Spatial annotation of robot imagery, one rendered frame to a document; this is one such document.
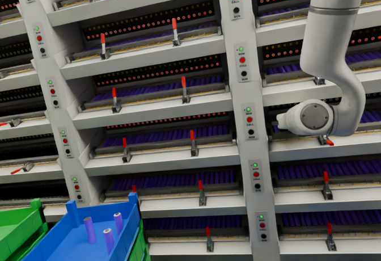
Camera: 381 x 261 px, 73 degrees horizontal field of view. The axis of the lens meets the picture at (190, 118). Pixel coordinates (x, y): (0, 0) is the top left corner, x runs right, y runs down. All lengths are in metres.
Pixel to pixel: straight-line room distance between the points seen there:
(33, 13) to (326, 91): 1.03
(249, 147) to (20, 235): 0.71
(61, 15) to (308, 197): 1.07
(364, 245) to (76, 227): 0.95
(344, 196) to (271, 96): 0.42
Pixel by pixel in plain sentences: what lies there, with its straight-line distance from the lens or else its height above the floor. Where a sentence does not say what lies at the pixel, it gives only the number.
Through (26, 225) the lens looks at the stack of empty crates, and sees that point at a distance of 0.91.
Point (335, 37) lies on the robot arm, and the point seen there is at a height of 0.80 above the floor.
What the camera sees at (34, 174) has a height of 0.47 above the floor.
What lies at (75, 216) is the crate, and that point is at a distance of 0.84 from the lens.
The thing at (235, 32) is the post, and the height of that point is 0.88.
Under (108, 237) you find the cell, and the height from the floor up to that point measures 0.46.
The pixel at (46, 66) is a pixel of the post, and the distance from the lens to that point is 1.10.
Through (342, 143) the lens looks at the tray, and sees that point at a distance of 0.95.
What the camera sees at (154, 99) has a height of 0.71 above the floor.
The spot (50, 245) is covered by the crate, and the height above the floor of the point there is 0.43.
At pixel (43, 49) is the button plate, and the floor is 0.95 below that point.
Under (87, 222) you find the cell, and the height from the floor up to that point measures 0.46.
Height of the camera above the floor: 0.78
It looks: 10 degrees down
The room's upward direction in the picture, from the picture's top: 9 degrees counter-clockwise
